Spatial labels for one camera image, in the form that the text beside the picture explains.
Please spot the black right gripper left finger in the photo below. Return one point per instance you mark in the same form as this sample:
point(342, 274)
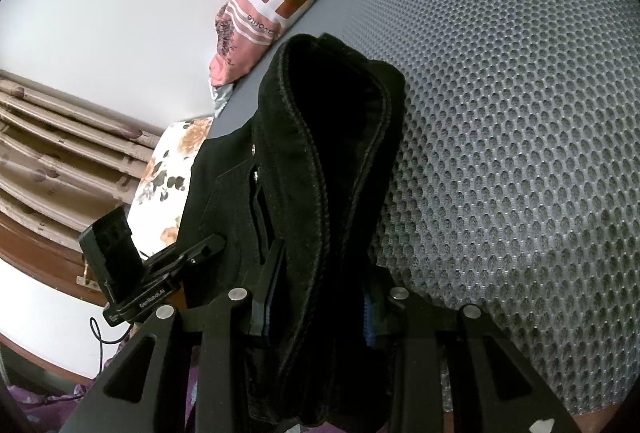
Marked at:
point(187, 371)

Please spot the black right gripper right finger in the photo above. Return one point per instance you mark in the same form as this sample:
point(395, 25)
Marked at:
point(493, 386)

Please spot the black pants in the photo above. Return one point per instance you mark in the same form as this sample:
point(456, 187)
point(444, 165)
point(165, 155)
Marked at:
point(305, 177)

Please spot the floral white orange pillow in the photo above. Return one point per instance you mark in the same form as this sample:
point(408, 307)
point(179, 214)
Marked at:
point(155, 215)

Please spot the purple floral garment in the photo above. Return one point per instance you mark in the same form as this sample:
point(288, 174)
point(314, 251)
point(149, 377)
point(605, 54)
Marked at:
point(49, 413)

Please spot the light striped cloth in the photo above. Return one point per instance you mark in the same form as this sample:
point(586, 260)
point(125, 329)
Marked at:
point(220, 97)

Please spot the grey mesh mattress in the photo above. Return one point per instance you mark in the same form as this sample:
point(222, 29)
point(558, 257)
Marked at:
point(516, 185)

